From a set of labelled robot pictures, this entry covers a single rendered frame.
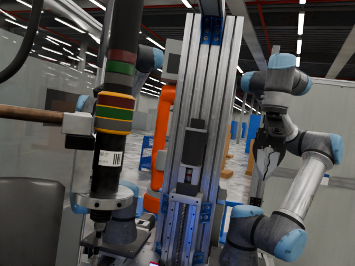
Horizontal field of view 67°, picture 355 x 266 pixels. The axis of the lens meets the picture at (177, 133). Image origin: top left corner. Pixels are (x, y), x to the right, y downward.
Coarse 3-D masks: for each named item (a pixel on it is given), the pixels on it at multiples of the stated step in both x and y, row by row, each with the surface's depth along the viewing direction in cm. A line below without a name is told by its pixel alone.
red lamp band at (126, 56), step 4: (108, 52) 30; (112, 52) 30; (116, 52) 30; (120, 52) 30; (124, 52) 30; (128, 52) 30; (108, 56) 30; (112, 56) 30; (116, 56) 30; (120, 56) 30; (124, 56) 30; (128, 56) 30; (132, 56) 30; (136, 56) 31; (120, 60) 30; (124, 60) 30; (128, 60) 30; (132, 60) 30
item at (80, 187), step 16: (64, 112) 29; (64, 128) 28; (80, 128) 29; (64, 144) 29; (80, 144) 29; (80, 160) 29; (80, 176) 29; (80, 192) 30; (128, 192) 33; (96, 208) 29; (112, 208) 29
